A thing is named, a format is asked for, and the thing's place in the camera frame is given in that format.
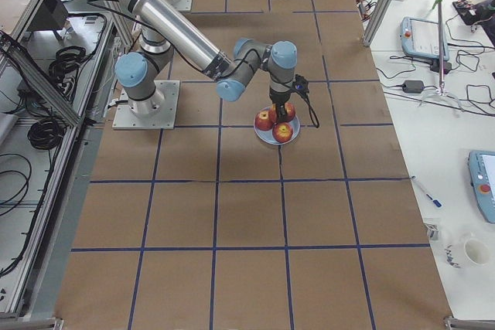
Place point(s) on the red apple on plate right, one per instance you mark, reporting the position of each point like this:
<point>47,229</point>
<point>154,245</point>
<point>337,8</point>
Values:
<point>290,111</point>

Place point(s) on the red apple on plate front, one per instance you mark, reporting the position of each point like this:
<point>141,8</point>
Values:
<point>282,132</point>

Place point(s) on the black power adapter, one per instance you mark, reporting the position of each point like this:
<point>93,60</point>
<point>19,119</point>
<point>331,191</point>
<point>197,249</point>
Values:
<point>413,86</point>

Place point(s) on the teach pendant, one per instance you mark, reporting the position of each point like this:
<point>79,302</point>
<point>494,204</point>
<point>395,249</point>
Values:
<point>420,38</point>
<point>481,170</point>

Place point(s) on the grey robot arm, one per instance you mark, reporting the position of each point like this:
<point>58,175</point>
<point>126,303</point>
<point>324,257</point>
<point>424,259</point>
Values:
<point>232,75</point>

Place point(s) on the aluminium frame post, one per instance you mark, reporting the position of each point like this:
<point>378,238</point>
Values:
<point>381,1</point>

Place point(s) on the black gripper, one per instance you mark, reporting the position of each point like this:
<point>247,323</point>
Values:
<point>279,98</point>

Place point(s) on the teach pendant upper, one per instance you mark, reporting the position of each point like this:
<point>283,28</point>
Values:
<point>420,38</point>

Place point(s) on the white mug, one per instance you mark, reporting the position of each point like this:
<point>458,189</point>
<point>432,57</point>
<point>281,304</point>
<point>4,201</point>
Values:
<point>467,251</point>

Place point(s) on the red yellow striped apple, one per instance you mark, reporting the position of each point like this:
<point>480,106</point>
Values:
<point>276,114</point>

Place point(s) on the teach pendant lower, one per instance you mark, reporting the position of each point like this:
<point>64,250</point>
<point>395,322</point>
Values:
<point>481,170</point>

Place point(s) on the red apple on plate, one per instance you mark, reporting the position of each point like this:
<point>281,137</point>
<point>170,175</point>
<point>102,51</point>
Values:
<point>262,121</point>
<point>290,111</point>
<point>282,132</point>

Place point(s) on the red apple on plate left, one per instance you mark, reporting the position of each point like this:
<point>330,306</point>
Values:
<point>262,121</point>

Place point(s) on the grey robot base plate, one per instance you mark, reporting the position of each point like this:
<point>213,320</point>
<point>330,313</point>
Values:
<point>158,112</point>

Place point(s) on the metal grabber stick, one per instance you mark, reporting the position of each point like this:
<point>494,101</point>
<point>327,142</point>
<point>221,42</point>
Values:
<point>441,93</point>

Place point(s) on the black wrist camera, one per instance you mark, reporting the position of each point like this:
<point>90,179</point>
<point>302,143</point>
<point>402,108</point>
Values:
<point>301,84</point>

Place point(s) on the blue white pen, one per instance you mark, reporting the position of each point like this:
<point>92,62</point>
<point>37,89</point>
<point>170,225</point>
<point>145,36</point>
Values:
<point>427,193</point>

